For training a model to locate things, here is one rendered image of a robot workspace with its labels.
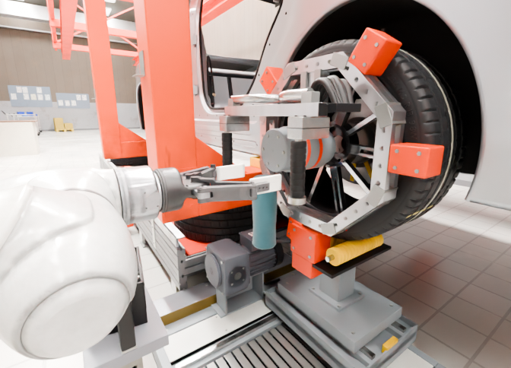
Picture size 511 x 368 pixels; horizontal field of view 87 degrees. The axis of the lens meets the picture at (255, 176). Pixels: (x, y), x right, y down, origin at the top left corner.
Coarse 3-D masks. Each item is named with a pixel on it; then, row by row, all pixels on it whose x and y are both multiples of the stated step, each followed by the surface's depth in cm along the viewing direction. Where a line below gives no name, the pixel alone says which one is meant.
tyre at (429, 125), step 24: (336, 48) 84; (384, 72) 73; (408, 72) 68; (432, 72) 75; (408, 96) 68; (432, 96) 68; (456, 96) 77; (408, 120) 69; (432, 120) 66; (456, 120) 74; (456, 144) 74; (456, 168) 78; (408, 192) 71; (432, 192) 74; (384, 216) 78; (408, 216) 76
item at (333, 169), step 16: (336, 128) 95; (352, 128) 85; (352, 144) 86; (336, 160) 97; (352, 160) 92; (288, 176) 111; (320, 176) 99; (336, 176) 93; (320, 192) 112; (336, 192) 94; (368, 192) 84; (320, 208) 100; (336, 208) 95
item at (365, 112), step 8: (336, 112) 108; (360, 112) 99; (368, 112) 97; (352, 120) 103; (360, 120) 100; (376, 120) 95; (368, 128) 96; (336, 136) 104; (360, 136) 96; (368, 136) 94; (336, 144) 105; (368, 144) 94; (336, 152) 105; (368, 152) 95; (360, 160) 98; (368, 160) 99; (344, 168) 108; (360, 168) 102; (344, 176) 109; (368, 176) 100
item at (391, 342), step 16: (272, 288) 126; (272, 304) 121; (288, 304) 118; (288, 320) 112; (304, 320) 109; (400, 320) 109; (304, 336) 105; (320, 336) 101; (384, 336) 101; (400, 336) 99; (320, 352) 99; (336, 352) 92; (368, 352) 90; (384, 352) 92; (400, 352) 99
